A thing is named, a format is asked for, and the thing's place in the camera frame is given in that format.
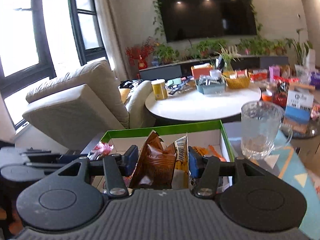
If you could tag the red snack packet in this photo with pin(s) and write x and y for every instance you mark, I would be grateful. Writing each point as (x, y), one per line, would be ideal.
(101, 150)

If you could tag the beige sofa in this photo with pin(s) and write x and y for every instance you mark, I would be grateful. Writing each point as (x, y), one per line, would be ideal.
(80, 100)

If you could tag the patterned blue table mat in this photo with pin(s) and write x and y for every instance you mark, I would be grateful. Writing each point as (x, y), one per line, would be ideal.
(295, 180)

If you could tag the orange snack packet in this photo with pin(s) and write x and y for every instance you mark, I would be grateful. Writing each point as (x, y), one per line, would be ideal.
(211, 152)

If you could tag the teal storage tray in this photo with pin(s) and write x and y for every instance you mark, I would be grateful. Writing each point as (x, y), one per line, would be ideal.
(211, 86)

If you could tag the red flower vase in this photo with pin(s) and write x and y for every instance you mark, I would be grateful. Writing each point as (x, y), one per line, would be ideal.
(141, 52)

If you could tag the black framed window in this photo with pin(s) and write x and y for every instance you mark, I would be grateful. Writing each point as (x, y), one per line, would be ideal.
(42, 30)

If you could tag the yellow woven basket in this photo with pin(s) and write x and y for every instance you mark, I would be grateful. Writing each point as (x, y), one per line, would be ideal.
(237, 80)

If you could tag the blue white paper bag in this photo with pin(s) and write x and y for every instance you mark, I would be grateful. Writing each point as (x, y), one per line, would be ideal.
(298, 110)

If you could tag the orange tissue box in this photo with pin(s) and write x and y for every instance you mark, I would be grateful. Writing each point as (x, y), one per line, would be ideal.
(201, 71)

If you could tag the tall leafy plant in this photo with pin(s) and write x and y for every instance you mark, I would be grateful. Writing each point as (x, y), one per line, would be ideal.
(300, 47)

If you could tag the black wall television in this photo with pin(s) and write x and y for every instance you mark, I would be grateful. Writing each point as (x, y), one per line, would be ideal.
(207, 12)

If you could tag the spider plant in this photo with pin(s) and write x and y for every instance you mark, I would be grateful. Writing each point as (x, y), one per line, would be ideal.
(225, 57)

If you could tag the clear glass mug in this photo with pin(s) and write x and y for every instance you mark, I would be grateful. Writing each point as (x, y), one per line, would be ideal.
(260, 132)

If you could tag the orange cup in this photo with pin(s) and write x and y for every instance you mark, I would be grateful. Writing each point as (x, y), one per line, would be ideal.
(267, 96)

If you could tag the white round table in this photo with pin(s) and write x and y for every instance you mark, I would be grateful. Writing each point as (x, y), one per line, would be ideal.
(195, 105)

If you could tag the dark television cabinet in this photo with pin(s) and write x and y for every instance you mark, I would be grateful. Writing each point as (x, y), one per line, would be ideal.
(250, 62)

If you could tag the green cardboard box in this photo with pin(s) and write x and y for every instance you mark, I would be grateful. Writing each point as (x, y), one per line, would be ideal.
(175, 127)

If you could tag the white router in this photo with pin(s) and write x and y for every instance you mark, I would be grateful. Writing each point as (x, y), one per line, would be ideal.
(232, 50)

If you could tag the green potted plant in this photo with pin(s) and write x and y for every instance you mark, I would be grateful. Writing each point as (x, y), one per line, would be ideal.
(210, 47)
(255, 46)
(166, 53)

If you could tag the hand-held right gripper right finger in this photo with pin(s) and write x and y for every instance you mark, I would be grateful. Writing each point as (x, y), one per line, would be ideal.
(193, 162)

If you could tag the yellow can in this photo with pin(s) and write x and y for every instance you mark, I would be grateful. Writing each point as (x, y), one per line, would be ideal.
(159, 90)

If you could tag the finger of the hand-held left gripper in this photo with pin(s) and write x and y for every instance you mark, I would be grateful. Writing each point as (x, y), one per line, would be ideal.
(72, 158)
(22, 172)

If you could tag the brown snack packet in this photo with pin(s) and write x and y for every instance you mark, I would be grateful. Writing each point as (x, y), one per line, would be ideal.
(156, 165)

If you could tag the dark round side table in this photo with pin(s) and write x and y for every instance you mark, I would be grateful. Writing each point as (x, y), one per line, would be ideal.
(312, 130)

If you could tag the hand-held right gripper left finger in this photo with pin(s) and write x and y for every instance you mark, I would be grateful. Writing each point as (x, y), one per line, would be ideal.
(131, 158)

